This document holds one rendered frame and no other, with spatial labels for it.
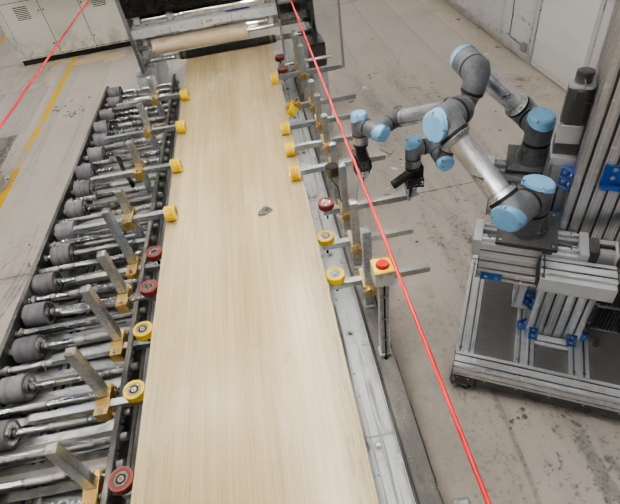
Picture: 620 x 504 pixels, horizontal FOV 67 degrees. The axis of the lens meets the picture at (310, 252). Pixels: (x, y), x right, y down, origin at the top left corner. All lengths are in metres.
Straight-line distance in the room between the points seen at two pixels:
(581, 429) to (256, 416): 1.70
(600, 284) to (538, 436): 0.96
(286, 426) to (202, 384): 0.36
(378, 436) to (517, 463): 0.91
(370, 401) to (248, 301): 0.64
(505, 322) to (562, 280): 0.82
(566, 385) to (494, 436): 0.42
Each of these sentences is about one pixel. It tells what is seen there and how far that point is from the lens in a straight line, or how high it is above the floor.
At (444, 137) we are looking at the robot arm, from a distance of 1.82.
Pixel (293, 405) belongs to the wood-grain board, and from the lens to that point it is 1.69.
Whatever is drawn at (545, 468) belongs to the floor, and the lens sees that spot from 2.66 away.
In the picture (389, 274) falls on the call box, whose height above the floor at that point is 1.21.
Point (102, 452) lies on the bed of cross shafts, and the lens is 2.07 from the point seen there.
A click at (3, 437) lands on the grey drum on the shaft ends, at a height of 0.84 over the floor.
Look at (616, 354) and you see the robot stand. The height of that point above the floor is 0.21.
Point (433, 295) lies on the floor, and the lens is 3.13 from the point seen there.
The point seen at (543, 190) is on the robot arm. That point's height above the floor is 1.26.
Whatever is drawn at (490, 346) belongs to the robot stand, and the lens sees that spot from 2.68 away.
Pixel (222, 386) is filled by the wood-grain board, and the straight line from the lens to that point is 1.79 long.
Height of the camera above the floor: 2.37
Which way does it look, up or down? 43 degrees down
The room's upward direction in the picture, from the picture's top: 10 degrees counter-clockwise
